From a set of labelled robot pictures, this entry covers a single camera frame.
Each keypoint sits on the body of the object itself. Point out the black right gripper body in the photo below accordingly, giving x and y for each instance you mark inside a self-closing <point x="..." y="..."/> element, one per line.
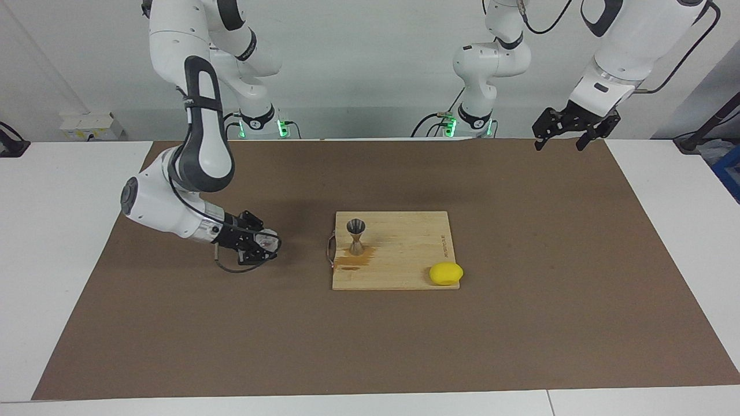
<point x="237" y="234"/>

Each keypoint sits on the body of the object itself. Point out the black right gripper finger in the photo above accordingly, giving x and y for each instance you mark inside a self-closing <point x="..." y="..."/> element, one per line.
<point x="251" y="220"/>
<point x="251" y="257"/>

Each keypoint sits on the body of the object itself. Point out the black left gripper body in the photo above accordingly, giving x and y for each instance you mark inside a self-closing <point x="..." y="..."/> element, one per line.
<point x="581" y="118"/>

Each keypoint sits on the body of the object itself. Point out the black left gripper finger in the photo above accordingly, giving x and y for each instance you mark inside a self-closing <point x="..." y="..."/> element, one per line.
<point x="607" y="130"/>
<point x="544" y="124"/>

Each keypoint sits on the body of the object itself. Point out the clear glass cup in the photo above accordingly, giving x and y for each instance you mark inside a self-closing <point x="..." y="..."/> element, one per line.
<point x="267" y="241"/>

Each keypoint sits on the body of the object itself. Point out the steel jigger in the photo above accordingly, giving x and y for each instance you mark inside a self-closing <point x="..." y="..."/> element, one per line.
<point x="356" y="248"/>

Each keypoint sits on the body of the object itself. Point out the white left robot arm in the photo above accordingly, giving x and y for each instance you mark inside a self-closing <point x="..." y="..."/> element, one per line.
<point x="636" y="40"/>

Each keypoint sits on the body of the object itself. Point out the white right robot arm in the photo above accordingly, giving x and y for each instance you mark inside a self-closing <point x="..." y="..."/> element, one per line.
<point x="156" y="208"/>

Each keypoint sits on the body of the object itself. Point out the brown table mat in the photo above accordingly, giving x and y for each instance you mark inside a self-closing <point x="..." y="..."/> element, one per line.
<point x="231" y="335"/>

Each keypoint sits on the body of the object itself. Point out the black stand leg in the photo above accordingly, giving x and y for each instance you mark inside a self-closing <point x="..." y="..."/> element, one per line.
<point x="691" y="141"/>

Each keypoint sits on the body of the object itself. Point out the wooden cutting board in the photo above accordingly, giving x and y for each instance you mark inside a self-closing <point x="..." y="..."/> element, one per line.
<point x="404" y="254"/>

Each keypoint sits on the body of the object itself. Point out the yellow lemon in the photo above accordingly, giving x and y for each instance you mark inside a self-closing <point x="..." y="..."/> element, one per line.
<point x="445" y="274"/>

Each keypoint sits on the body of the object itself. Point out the black clamp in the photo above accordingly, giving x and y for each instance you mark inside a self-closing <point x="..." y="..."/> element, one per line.
<point x="11" y="147"/>

